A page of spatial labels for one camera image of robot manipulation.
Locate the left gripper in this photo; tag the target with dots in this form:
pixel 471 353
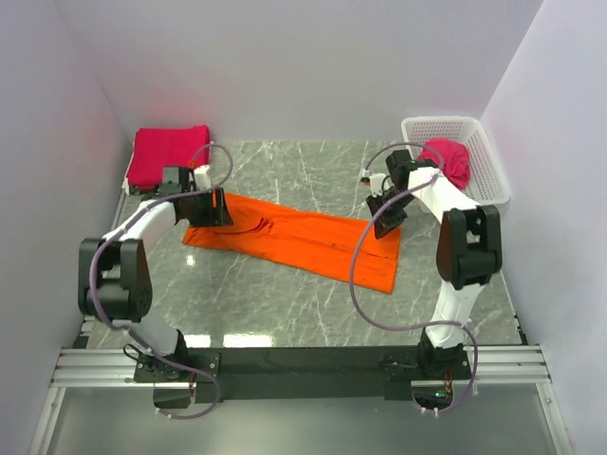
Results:
pixel 214 207

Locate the white plastic basket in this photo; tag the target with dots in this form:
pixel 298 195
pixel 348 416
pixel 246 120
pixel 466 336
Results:
pixel 487 184

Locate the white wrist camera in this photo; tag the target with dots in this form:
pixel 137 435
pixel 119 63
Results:
pixel 202 178
pixel 376 182

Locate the orange t shirt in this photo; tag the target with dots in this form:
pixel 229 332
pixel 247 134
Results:
pixel 319 243

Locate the black base beam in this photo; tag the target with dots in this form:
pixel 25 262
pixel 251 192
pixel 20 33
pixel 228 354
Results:
pixel 326 372

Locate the folded crimson t shirt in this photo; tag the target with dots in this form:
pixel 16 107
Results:
pixel 196 136

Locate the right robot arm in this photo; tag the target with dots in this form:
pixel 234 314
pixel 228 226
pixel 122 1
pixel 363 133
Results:
pixel 469 248

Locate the crumpled crimson t shirt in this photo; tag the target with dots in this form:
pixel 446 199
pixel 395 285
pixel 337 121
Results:
pixel 456 160

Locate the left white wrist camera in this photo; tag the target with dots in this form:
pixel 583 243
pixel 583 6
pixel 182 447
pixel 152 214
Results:
pixel 202 178

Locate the aluminium rail frame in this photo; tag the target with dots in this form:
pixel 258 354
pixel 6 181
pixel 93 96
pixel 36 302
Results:
pixel 93 406

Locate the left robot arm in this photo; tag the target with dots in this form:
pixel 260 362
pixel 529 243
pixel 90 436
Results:
pixel 114 284

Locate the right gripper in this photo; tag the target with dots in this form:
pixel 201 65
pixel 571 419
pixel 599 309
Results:
pixel 386 214

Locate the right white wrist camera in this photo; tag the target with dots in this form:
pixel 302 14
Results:
pixel 376 182

